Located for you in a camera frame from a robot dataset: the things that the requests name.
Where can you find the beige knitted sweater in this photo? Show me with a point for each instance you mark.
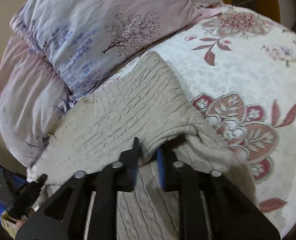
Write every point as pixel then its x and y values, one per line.
pixel 149 104

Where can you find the lower pink pillow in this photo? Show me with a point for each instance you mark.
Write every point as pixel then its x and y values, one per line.
pixel 32 100

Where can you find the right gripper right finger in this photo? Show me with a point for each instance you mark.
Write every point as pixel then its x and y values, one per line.
pixel 210 206

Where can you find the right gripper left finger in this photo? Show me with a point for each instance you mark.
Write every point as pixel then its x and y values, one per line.
pixel 86 205

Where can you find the upper pink printed pillow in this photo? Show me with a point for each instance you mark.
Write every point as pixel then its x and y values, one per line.
pixel 84 40

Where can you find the floral white bedspread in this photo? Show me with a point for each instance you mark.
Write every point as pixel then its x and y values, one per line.
pixel 238 68

